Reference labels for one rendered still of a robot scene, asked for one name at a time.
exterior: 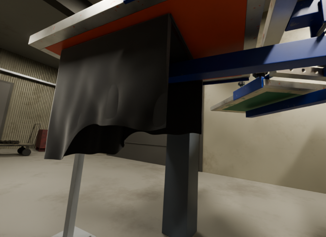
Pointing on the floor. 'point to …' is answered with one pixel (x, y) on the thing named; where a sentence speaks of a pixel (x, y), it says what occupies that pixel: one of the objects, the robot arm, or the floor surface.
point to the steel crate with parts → (41, 140)
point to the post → (71, 229)
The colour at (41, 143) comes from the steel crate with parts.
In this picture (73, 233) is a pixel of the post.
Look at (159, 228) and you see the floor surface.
